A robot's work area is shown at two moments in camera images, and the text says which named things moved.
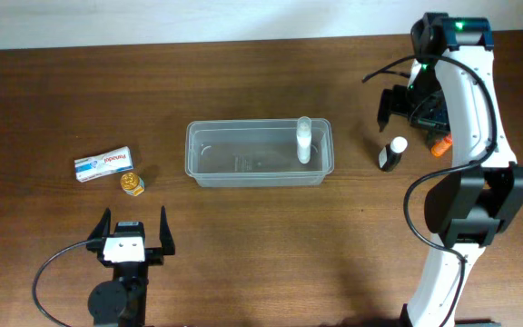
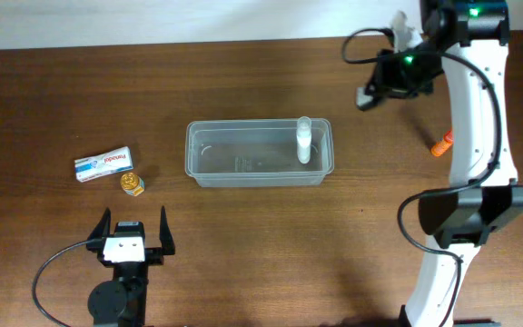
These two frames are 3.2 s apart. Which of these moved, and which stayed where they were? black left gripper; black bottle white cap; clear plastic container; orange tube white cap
Moved: black bottle white cap
Stayed: black left gripper; clear plastic container; orange tube white cap
